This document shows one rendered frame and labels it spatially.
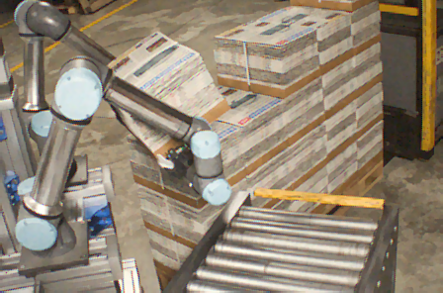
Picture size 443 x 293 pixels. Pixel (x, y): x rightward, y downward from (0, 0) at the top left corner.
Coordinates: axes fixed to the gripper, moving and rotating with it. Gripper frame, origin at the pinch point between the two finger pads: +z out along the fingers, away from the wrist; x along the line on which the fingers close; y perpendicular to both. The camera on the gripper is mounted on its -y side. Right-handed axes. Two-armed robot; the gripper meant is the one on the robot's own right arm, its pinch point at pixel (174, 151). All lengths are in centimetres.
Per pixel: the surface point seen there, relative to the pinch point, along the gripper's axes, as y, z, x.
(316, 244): -25, -47, -14
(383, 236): -31, -56, -30
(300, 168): -74, 45, -48
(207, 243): -15.1, -27.3, 10.1
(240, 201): -22.0, -12.7, -7.6
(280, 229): -23.6, -33.0, -9.8
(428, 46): -84, 67, -156
